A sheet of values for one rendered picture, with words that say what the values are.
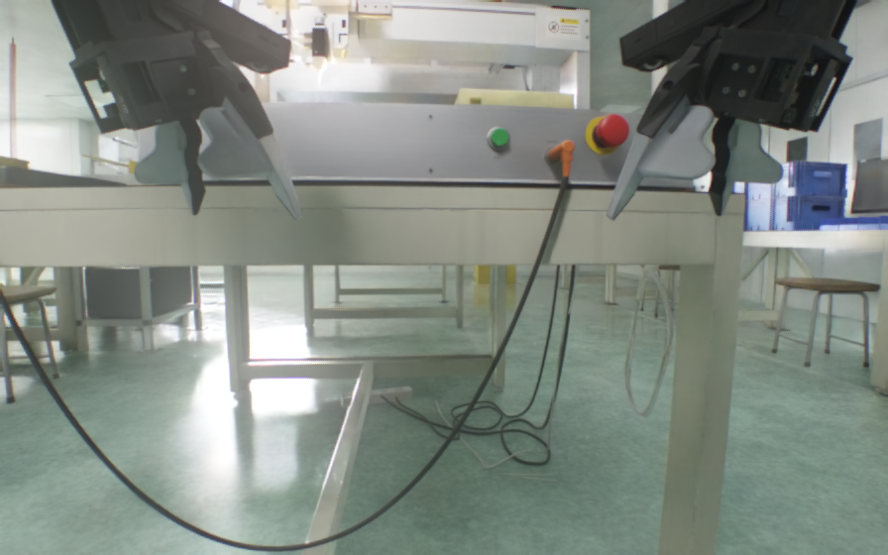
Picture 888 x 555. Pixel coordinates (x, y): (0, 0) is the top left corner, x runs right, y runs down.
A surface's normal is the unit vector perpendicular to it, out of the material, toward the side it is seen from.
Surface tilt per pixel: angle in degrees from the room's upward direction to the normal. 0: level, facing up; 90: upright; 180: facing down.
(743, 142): 125
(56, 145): 90
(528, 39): 90
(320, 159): 90
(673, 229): 90
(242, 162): 63
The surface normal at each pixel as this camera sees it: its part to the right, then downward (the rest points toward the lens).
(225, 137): 0.61, -0.39
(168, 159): 0.76, 0.59
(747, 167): -0.79, 0.58
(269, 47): 0.84, 0.11
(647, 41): -0.87, 0.10
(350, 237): 0.09, 0.09
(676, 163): -0.64, -0.39
